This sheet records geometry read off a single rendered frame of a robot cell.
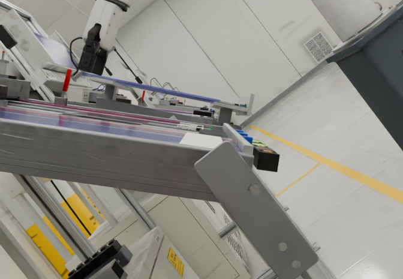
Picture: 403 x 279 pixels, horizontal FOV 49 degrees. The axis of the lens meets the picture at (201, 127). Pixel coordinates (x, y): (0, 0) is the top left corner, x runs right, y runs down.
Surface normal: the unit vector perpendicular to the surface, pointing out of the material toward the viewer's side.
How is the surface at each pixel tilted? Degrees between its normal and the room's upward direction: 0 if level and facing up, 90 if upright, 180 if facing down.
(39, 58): 90
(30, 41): 90
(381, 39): 90
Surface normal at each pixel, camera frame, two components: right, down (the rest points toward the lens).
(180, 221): -0.01, 0.05
